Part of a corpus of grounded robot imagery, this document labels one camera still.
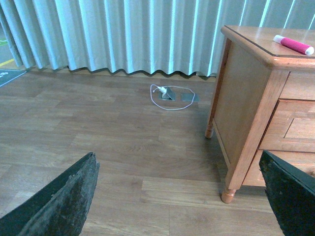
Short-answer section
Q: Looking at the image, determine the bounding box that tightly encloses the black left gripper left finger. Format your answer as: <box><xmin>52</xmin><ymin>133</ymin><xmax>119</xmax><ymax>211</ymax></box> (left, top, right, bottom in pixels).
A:
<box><xmin>0</xmin><ymin>152</ymin><xmax>100</xmax><ymax>236</ymax></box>

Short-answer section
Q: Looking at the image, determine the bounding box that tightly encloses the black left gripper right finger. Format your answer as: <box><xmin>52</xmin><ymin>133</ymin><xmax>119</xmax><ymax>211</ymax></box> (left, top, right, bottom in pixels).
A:
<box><xmin>259</xmin><ymin>150</ymin><xmax>315</xmax><ymax>236</ymax></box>

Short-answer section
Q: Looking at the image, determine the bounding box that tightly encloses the wooden drawer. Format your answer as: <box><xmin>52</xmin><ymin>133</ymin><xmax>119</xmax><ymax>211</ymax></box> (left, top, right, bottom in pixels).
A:
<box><xmin>259</xmin><ymin>99</ymin><xmax>315</xmax><ymax>153</ymax></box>

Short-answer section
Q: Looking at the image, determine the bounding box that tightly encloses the pink marker white cap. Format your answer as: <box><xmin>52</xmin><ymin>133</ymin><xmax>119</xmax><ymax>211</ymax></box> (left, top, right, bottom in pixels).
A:
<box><xmin>273</xmin><ymin>35</ymin><xmax>315</xmax><ymax>56</ymax></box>

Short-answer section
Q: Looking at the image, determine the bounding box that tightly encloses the wooden nightstand cabinet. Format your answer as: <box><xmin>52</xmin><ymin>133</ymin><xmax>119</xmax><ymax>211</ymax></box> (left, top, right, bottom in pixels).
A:
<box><xmin>205</xmin><ymin>26</ymin><xmax>315</xmax><ymax>203</ymax></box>

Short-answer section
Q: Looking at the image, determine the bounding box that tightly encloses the closed metal floor plate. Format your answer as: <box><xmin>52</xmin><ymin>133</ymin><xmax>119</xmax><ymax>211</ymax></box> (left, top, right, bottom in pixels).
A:
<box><xmin>181</xmin><ymin>93</ymin><xmax>200</xmax><ymax>102</ymax></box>

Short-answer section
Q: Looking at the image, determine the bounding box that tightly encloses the green floor mat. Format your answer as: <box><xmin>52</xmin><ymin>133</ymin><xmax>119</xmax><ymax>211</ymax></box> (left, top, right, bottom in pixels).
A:
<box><xmin>0</xmin><ymin>69</ymin><xmax>26</xmax><ymax>87</ymax></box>

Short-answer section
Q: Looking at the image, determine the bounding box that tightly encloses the open metal floor socket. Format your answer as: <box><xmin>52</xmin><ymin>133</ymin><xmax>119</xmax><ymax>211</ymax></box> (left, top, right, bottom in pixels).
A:
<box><xmin>158</xmin><ymin>88</ymin><xmax>176</xmax><ymax>101</ymax></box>

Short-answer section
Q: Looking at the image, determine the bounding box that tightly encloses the light grey pleated curtain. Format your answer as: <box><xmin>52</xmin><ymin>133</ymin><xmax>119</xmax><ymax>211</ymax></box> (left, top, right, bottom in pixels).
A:
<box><xmin>0</xmin><ymin>0</ymin><xmax>315</xmax><ymax>76</ymax></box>

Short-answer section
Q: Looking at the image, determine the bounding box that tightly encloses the white charging cable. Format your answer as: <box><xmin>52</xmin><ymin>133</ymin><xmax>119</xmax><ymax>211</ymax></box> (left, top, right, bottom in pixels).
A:
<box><xmin>150</xmin><ymin>84</ymin><xmax>196</xmax><ymax>111</ymax></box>

